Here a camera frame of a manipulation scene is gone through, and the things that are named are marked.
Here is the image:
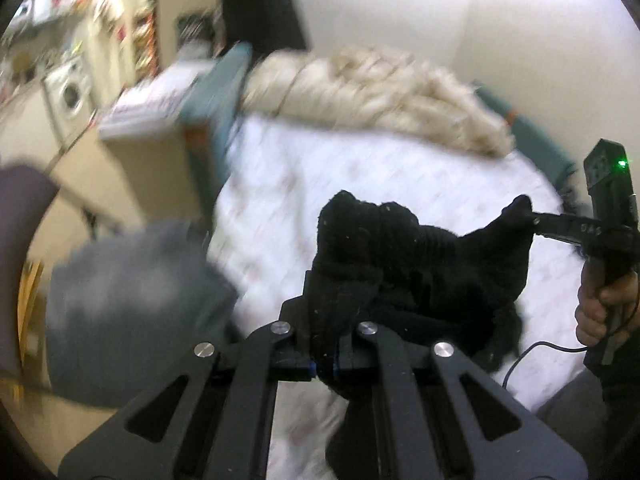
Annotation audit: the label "black pants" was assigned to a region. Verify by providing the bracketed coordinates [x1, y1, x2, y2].
[304, 191, 534, 404]

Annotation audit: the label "dark hanging garment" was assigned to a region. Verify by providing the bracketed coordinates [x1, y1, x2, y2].
[221, 0, 308, 60]

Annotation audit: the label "teal bed frame padding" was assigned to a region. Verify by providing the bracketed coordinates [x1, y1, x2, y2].
[178, 42, 253, 221]

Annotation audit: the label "white washing machine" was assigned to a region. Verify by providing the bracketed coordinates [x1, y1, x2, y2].
[43, 56, 96, 151]

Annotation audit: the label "grey clothes pile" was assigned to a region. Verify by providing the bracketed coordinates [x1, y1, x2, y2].
[46, 220, 239, 408]

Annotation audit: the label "beige side cabinet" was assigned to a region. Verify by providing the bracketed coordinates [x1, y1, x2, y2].
[98, 60, 215, 222]

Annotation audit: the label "person's right hand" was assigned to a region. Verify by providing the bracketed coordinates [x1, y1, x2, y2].
[575, 259, 639, 348]

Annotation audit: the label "cream crumpled duvet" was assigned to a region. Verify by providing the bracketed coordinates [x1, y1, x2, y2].
[242, 46, 515, 158]

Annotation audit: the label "floral white bed sheet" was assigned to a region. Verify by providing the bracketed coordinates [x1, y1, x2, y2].
[208, 114, 588, 479]

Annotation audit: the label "black cable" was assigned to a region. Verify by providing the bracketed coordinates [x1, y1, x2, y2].
[501, 303, 640, 391]

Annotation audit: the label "dark purple chair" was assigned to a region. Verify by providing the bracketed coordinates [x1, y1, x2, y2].
[0, 165, 60, 377]

